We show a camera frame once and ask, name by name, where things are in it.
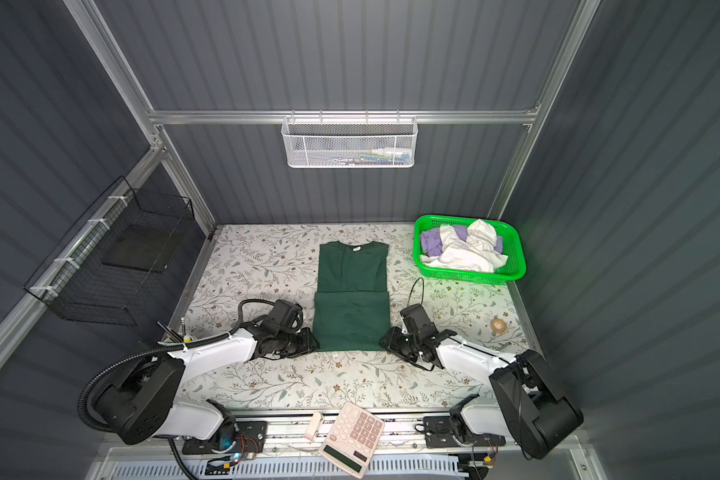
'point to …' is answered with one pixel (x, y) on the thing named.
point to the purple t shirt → (431, 240)
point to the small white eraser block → (313, 426)
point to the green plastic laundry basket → (513, 268)
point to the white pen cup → (171, 336)
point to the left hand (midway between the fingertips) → (319, 347)
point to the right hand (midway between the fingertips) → (386, 347)
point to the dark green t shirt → (351, 304)
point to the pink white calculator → (353, 439)
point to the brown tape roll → (498, 325)
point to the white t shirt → (476, 252)
